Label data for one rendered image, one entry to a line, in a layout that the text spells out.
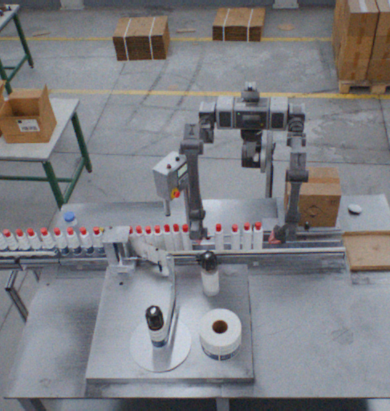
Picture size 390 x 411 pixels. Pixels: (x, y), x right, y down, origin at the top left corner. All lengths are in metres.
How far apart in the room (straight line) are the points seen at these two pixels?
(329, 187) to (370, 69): 2.97
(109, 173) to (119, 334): 2.48
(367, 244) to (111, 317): 1.51
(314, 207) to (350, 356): 0.86
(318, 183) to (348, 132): 2.33
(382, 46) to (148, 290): 3.81
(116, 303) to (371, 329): 1.32
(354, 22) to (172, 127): 2.09
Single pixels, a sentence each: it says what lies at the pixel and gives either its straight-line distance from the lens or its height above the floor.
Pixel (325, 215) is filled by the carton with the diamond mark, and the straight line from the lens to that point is 3.00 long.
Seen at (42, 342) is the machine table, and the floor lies 0.83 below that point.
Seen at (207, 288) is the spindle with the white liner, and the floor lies 0.94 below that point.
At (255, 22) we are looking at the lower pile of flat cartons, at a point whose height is 0.20.
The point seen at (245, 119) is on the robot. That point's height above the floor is 1.49.
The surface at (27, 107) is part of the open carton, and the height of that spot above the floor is 0.93.
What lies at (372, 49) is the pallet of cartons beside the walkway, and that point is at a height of 0.50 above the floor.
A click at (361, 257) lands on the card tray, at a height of 0.83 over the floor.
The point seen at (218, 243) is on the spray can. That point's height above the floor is 0.96.
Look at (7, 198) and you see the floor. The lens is 4.94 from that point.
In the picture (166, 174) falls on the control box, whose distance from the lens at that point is 2.48.
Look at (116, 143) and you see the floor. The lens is 5.21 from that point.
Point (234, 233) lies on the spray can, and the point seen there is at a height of 1.04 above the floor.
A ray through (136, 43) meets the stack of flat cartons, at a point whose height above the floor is 0.22.
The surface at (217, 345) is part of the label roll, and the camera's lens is 2.37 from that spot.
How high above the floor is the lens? 3.10
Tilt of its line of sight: 45 degrees down
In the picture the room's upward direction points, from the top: 6 degrees counter-clockwise
